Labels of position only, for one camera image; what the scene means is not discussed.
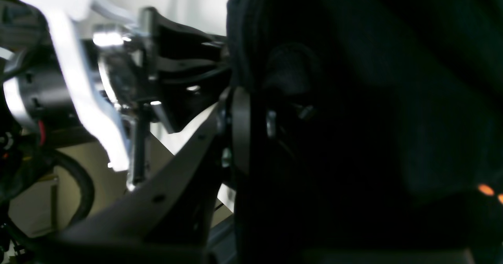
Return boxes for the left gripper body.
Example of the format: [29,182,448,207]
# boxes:
[1,0,130,172]

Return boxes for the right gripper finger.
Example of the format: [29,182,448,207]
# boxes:
[59,87,251,249]

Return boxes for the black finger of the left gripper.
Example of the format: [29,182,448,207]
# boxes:
[141,7,231,134]

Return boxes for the black T-shirt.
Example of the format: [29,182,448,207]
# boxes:
[227,0,502,264]

